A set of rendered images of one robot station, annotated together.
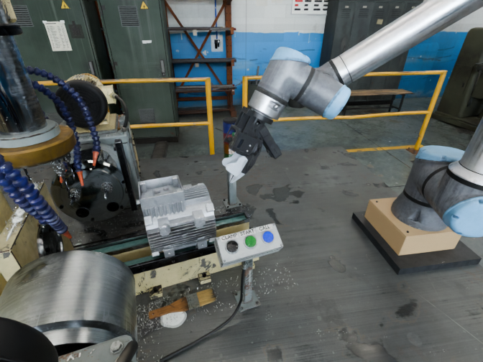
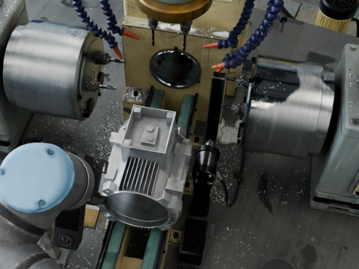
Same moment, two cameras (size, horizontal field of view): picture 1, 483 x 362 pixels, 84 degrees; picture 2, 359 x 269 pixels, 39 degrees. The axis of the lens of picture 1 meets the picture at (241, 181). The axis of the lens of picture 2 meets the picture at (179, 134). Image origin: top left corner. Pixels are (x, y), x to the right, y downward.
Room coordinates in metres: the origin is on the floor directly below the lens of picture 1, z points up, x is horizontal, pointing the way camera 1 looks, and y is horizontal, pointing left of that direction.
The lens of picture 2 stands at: (1.07, -0.35, 2.05)
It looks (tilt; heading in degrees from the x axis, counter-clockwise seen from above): 53 degrees down; 119
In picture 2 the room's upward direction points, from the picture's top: 3 degrees clockwise
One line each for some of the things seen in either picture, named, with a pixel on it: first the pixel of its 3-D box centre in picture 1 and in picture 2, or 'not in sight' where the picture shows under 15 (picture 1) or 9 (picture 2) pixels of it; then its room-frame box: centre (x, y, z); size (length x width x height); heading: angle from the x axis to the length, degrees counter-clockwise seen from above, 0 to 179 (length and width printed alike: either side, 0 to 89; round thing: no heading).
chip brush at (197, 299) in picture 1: (182, 304); (95, 194); (0.52, 0.18, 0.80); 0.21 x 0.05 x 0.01; 111
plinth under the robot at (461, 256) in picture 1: (409, 235); not in sight; (0.81, -0.68, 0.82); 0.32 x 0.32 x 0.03; 9
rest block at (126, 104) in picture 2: not in sight; (136, 105); (0.46, 0.47, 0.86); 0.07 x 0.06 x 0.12; 20
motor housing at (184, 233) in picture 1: (179, 217); (146, 174); (0.68, 0.20, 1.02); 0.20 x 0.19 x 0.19; 111
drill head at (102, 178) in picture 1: (95, 177); (293, 108); (0.90, 0.56, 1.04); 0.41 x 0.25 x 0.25; 20
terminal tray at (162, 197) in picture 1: (162, 196); (149, 137); (0.66, 0.24, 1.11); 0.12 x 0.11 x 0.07; 111
